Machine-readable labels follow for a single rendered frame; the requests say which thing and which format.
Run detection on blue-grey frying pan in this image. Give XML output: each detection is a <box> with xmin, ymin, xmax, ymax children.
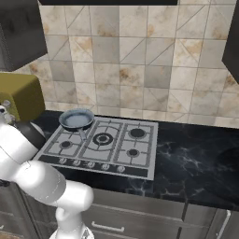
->
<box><xmin>58</xmin><ymin>107</ymin><xmax>95</xmax><ymax>141</ymax></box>

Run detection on grey gas hob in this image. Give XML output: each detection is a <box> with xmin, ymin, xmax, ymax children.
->
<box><xmin>32</xmin><ymin>116</ymin><xmax>160</xmax><ymax>181</ymax></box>

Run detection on grey cupboard door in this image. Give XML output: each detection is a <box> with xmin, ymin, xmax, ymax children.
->
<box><xmin>214</xmin><ymin>207</ymin><xmax>239</xmax><ymax>239</ymax></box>

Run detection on dark wall cupboard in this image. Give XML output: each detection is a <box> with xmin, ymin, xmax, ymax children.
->
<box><xmin>221</xmin><ymin>0</ymin><xmax>239</xmax><ymax>84</ymax></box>
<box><xmin>0</xmin><ymin>0</ymin><xmax>49</xmax><ymax>72</ymax></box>

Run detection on grey drawer front with handle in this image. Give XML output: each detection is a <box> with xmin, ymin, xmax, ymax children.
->
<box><xmin>81</xmin><ymin>204</ymin><xmax>185</xmax><ymax>239</ymax></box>

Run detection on silver drawer handle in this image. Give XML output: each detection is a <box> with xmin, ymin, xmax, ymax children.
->
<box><xmin>91</xmin><ymin>220</ymin><xmax>126</xmax><ymax>233</ymax></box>

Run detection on silver cupboard door handle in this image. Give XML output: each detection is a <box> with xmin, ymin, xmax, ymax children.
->
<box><xmin>217</xmin><ymin>209</ymin><xmax>232</xmax><ymax>239</ymax></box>

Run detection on olive yellow appliance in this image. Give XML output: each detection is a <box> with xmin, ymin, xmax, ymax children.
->
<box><xmin>0</xmin><ymin>72</ymin><xmax>47</xmax><ymax>122</ymax></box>

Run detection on plain grey drawer front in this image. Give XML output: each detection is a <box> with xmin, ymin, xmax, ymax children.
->
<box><xmin>91</xmin><ymin>187</ymin><xmax>187</xmax><ymax>219</ymax></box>

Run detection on dark grey base cupboards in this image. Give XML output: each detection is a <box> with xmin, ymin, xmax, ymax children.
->
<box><xmin>0</xmin><ymin>179</ymin><xmax>59</xmax><ymax>239</ymax></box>

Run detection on black range hood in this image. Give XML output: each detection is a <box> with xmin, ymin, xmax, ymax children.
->
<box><xmin>37</xmin><ymin>0</ymin><xmax>179</xmax><ymax>7</ymax></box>

